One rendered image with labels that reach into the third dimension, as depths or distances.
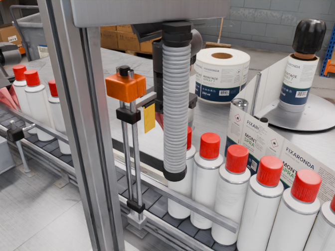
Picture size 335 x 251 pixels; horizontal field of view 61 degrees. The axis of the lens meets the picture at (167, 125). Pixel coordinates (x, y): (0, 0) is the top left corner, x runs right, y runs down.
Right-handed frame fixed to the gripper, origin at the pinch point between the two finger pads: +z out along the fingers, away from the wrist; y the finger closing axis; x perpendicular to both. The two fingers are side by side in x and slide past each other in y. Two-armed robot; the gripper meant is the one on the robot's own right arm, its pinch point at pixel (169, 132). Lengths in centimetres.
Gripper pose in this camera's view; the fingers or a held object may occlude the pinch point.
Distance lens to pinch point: 61.5
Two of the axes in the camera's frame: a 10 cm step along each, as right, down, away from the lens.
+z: 0.2, 8.4, 5.3
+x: -5.7, 4.5, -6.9
